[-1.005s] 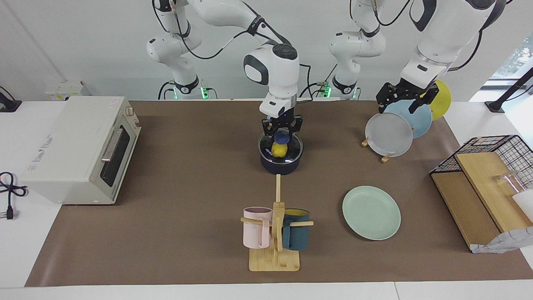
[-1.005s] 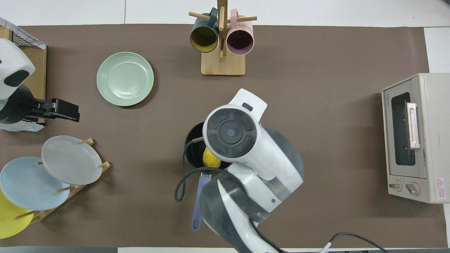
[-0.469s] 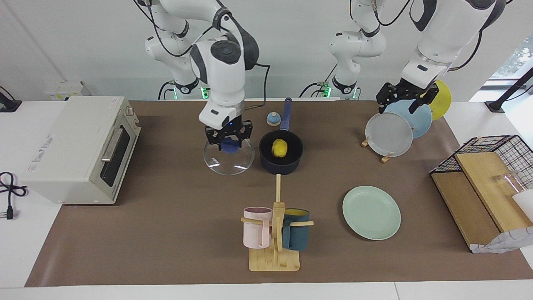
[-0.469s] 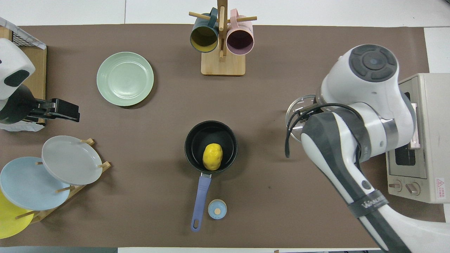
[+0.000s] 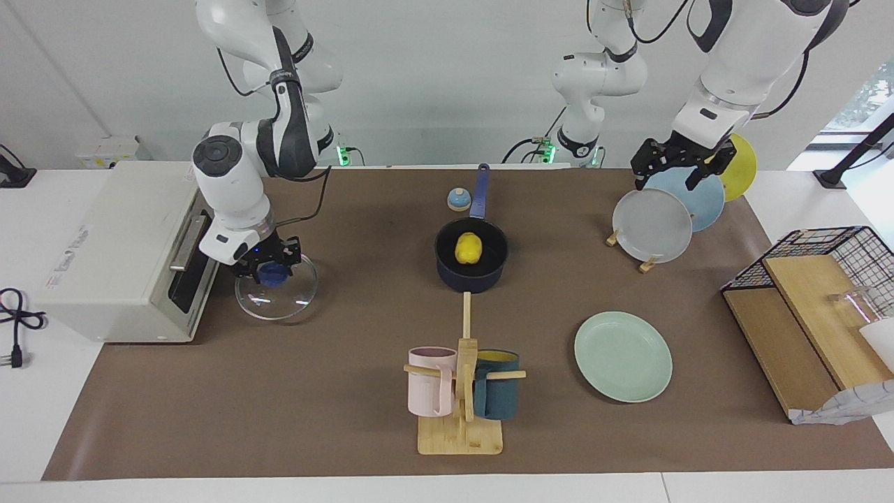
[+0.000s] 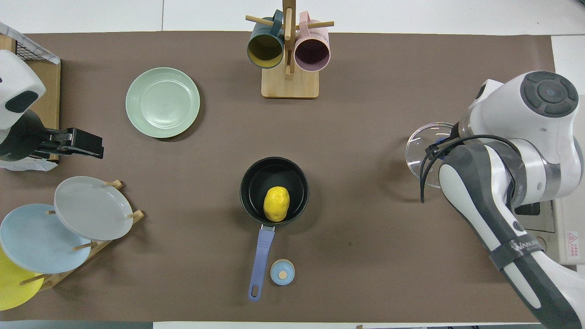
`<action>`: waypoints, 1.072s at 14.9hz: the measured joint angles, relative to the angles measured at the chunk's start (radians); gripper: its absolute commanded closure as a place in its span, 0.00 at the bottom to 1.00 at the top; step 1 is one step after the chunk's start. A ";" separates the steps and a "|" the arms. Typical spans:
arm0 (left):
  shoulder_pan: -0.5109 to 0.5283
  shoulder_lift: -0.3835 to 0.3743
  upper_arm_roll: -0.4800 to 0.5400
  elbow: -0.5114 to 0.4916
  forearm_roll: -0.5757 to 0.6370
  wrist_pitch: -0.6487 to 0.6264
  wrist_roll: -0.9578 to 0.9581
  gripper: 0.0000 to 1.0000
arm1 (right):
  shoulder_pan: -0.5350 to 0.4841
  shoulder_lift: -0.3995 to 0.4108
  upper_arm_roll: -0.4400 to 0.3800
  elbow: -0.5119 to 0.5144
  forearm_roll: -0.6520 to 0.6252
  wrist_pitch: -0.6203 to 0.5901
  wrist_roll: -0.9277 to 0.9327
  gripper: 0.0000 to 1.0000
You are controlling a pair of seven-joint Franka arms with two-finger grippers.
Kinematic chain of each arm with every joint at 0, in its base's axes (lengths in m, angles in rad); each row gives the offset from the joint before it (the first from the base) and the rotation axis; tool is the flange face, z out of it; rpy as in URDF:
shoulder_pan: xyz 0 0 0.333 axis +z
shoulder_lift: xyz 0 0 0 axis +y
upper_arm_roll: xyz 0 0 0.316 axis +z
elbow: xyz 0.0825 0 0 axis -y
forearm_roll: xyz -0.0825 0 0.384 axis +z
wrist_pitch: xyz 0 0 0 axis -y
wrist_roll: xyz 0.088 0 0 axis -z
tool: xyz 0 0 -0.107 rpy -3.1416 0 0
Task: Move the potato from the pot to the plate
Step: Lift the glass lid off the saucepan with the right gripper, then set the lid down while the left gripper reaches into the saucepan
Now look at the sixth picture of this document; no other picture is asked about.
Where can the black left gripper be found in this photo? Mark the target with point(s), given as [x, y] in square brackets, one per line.
[23, 139]

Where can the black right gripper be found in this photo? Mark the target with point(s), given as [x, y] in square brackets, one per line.
[455, 132]

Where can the glass lid with blue knob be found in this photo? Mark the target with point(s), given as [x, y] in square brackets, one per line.
[418, 155]

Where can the yellow potato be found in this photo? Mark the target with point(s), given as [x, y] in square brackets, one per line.
[276, 203]

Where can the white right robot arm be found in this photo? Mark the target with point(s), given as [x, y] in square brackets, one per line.
[516, 183]

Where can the grey plate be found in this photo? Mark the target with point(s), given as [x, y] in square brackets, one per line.
[91, 208]

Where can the light green plate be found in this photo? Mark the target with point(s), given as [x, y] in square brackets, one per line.
[162, 103]

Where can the light blue plate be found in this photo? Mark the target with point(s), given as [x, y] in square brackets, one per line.
[36, 240]

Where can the wooden plate rack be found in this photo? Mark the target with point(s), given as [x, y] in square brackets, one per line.
[55, 278]

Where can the yellow plate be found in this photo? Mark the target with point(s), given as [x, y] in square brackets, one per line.
[13, 288]

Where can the white checked cloth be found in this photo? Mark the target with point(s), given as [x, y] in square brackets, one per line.
[41, 51]

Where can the brown table mat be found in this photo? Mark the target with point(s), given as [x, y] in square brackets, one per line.
[365, 205]

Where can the light wooden cutting board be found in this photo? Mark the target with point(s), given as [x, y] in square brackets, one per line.
[5, 43]

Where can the white toaster oven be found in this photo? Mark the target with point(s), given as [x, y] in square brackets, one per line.
[571, 237]

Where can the pink mug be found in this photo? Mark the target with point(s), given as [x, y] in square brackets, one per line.
[312, 52]

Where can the wooden mug tree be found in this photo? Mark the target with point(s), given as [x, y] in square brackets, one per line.
[290, 84]

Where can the teal mug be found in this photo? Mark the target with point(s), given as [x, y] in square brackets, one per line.
[265, 48]

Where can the small blue bell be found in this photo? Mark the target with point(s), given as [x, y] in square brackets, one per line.
[282, 273]

